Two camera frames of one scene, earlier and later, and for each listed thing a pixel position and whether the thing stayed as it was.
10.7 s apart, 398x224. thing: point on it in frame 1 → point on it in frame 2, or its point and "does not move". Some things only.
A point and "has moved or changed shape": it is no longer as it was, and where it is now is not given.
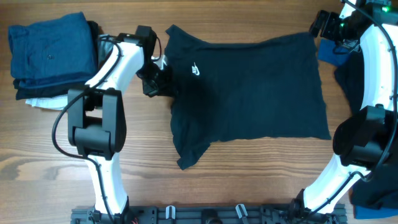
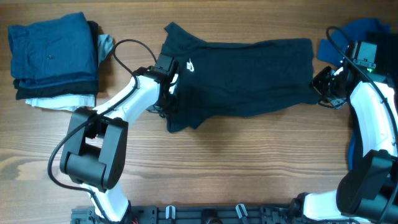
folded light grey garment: [104, 48] does not move
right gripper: [326, 32] → [317, 83]
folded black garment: [23, 93] does not move
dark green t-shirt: [268, 88] has moved or changed shape
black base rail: [221, 213] does not move
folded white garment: [57, 102] does not move
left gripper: [165, 88] → [174, 107]
